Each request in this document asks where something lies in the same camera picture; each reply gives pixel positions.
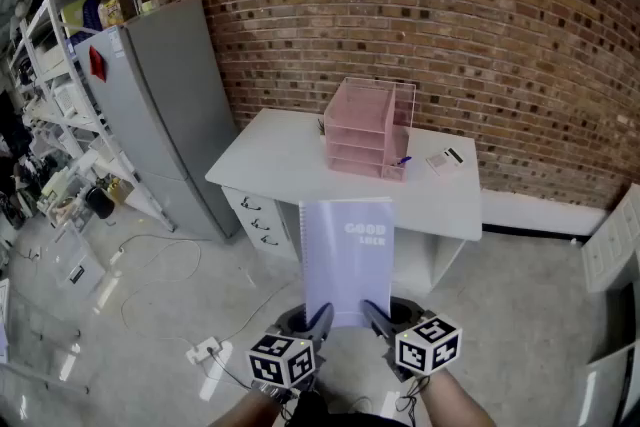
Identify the yellow drink bottle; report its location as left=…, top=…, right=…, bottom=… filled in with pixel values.
left=97, top=0, right=126, bottom=29

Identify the white plastic storage box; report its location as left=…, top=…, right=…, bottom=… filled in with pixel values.
left=46, top=219, right=107, bottom=299

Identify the white card with black strip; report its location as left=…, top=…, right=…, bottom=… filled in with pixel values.
left=425, top=146, right=466, bottom=177

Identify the grey refrigerator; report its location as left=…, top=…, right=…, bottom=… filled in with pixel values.
left=73, top=0, right=242, bottom=242

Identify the person's black clothing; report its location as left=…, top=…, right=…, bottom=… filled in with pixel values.
left=287, top=389, right=409, bottom=427

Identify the white board panel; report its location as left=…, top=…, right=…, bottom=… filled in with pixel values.
left=583, top=343, right=640, bottom=427

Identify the person's right forearm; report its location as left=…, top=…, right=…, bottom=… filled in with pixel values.
left=418, top=367, right=501, bottom=427

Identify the person's left forearm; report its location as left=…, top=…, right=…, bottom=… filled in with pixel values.
left=207, top=388, right=282, bottom=427

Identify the lavender spiral notebook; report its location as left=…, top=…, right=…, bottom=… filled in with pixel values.
left=298, top=196, right=397, bottom=329

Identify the red paper ornament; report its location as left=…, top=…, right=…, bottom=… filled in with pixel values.
left=88, top=45, right=109, bottom=82

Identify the pink transparent desk organizer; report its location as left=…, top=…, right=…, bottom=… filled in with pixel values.
left=323, top=76, right=418, bottom=184

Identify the white floor cable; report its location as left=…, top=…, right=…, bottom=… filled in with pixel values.
left=108, top=234, right=281, bottom=346

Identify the white panelled cabinet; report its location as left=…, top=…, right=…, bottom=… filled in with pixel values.
left=580, top=182, right=640, bottom=294

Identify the white microwave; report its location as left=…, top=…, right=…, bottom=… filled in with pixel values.
left=53, top=81, right=85, bottom=117

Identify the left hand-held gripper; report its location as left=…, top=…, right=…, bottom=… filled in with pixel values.
left=244, top=302, right=336, bottom=390

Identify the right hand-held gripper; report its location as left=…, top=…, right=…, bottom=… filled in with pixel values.
left=361, top=296, right=464, bottom=383

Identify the white metal shelf rack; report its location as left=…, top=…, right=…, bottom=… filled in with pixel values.
left=8, top=0, right=177, bottom=234

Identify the white power strip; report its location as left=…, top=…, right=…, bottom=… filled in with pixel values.
left=185, top=336, right=222, bottom=365

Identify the black pot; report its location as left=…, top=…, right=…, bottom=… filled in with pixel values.
left=84, top=185, right=117, bottom=221

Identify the white desk with drawers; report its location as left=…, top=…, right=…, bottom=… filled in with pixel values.
left=204, top=107, right=484, bottom=297

